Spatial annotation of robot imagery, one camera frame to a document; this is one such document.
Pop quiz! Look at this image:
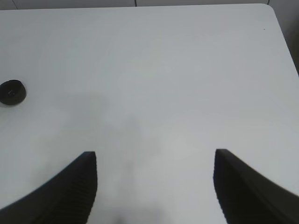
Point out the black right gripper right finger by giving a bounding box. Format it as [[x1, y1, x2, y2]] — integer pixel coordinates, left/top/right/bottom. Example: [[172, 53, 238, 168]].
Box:
[[213, 149, 299, 224]]

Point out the small black teacup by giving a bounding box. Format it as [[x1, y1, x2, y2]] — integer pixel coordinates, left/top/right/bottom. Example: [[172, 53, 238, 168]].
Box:
[[0, 79, 27, 105]]

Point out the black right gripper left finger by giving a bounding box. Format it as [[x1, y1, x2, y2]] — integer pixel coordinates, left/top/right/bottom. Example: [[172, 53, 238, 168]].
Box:
[[0, 152, 97, 224]]

